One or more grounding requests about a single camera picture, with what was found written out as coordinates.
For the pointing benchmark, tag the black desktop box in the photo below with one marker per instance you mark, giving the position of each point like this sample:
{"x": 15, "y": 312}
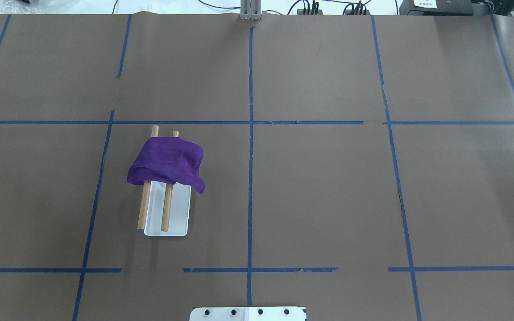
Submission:
{"x": 436, "y": 8}

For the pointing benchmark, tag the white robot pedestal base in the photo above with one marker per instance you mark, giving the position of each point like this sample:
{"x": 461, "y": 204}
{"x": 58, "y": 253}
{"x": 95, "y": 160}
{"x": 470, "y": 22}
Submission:
{"x": 267, "y": 313}

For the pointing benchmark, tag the white towel rack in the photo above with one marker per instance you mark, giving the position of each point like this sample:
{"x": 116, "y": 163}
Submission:
{"x": 164, "y": 208}

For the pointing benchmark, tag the purple towel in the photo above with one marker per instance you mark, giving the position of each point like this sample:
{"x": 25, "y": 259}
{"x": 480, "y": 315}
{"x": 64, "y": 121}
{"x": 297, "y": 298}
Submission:
{"x": 169, "y": 160}

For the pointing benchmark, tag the aluminium frame post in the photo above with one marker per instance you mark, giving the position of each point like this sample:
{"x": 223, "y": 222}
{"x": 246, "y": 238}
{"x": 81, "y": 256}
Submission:
{"x": 250, "y": 10}

